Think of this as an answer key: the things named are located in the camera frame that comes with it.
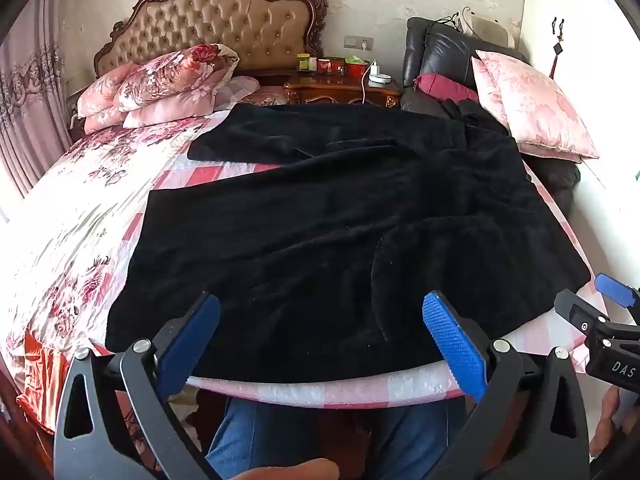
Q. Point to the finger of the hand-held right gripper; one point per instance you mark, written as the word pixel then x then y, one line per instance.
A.
pixel 575 310
pixel 615 287

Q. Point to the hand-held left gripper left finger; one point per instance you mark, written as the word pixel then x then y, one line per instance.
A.
pixel 195 340

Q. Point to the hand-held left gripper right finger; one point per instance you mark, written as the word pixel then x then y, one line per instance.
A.
pixel 452 345

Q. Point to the black pants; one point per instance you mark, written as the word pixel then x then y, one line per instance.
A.
pixel 300 235

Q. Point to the person's right hand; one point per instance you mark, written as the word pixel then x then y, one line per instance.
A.
pixel 607 425

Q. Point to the person's left hand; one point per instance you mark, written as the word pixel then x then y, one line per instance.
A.
pixel 290 470

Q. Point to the bed with pink checked sheet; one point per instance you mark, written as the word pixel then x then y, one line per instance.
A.
pixel 400 390

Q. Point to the person's legs in jeans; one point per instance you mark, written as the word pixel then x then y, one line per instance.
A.
pixel 250 435

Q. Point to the floral satin bedspread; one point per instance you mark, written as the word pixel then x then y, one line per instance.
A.
pixel 75 210

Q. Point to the pink floral square pillow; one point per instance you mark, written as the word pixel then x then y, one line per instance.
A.
pixel 535 105

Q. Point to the dark clothes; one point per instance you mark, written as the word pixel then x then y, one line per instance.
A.
pixel 475 115

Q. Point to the red hanging ornament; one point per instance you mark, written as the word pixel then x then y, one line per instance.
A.
pixel 557 50

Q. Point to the pale pink pillow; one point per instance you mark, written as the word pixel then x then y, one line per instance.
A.
pixel 240 92

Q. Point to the maroon cushion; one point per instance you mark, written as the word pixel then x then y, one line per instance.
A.
pixel 445 86

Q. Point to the pink satin pillow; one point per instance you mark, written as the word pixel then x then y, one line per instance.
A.
pixel 97 100

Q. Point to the folded floral quilt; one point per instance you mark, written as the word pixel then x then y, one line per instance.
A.
pixel 165 80

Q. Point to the white round device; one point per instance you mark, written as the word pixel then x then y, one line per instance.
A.
pixel 380 79

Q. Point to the wooden nightstand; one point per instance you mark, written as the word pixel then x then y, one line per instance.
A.
pixel 325 92

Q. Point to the beige headrest cushion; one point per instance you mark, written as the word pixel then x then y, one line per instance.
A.
pixel 492 30

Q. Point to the white charger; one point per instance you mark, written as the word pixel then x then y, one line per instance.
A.
pixel 375 68

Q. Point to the black leather armchair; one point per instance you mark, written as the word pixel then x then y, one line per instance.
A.
pixel 440 50

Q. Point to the red box with green top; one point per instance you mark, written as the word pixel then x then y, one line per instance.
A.
pixel 356 67

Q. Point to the yellow green jar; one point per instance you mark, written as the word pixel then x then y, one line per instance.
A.
pixel 303 62

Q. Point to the small white jar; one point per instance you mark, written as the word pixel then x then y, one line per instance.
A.
pixel 313 64

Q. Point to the pink embroidered curtain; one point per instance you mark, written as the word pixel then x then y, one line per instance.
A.
pixel 30 85

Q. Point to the red rectangular box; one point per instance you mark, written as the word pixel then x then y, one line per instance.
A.
pixel 330 66

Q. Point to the tufted carved headboard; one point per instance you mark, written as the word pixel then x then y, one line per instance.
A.
pixel 225 20

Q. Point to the wall socket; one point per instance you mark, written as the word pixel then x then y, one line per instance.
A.
pixel 357 43

